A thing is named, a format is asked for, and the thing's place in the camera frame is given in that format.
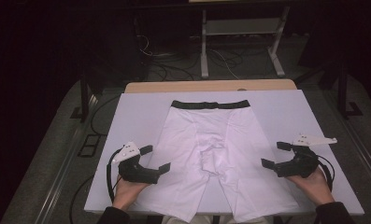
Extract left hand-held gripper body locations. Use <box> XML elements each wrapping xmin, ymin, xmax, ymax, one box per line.
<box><xmin>112</xmin><ymin>142</ymin><xmax>161</xmax><ymax>185</ymax></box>

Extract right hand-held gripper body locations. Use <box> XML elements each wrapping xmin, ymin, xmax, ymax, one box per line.
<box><xmin>273</xmin><ymin>133</ymin><xmax>338</xmax><ymax>179</ymax></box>

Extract white shorts with black waistband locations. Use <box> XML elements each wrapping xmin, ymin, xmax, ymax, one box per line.
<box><xmin>130</xmin><ymin>99</ymin><xmax>299</xmax><ymax>224</ymax></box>

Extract person's left hand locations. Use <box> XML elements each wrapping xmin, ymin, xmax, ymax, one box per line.
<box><xmin>112</xmin><ymin>177</ymin><xmax>150</xmax><ymax>210</ymax></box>

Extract person's right hand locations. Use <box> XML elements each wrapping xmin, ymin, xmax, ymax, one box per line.
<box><xmin>287</xmin><ymin>167</ymin><xmax>335</xmax><ymax>206</ymax></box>

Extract white board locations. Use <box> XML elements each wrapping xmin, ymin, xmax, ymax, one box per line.
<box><xmin>83</xmin><ymin>89</ymin><xmax>365</xmax><ymax>217</ymax></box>

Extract black metal stand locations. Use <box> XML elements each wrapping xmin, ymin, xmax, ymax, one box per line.
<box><xmin>70</xmin><ymin>71</ymin><xmax>97</xmax><ymax>123</ymax></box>
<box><xmin>336</xmin><ymin>59</ymin><xmax>364</xmax><ymax>119</ymax></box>

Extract dark cabinet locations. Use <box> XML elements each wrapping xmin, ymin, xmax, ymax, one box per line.
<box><xmin>86</xmin><ymin>12</ymin><xmax>150</xmax><ymax>83</ymax></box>

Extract white metal stand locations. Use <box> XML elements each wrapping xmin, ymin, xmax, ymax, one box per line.
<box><xmin>200</xmin><ymin>6</ymin><xmax>292</xmax><ymax>79</ymax></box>

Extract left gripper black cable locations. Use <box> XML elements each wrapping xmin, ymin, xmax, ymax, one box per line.
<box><xmin>106</xmin><ymin>148</ymin><xmax>123</xmax><ymax>203</ymax></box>

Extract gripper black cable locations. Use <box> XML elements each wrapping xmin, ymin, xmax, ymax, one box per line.
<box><xmin>106</xmin><ymin>148</ymin><xmax>123</xmax><ymax>203</ymax></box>
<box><xmin>317</xmin><ymin>153</ymin><xmax>336</xmax><ymax>192</ymax></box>

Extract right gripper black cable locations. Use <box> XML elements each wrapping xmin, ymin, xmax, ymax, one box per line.
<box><xmin>317</xmin><ymin>153</ymin><xmax>336</xmax><ymax>192</ymax></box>

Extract black floor cable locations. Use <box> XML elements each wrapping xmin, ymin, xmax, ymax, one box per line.
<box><xmin>69</xmin><ymin>94</ymin><xmax>121</xmax><ymax>224</ymax></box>

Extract bundle of floor cables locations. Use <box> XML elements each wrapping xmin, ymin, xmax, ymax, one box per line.
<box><xmin>136</xmin><ymin>34</ymin><xmax>247</xmax><ymax>82</ymax></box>

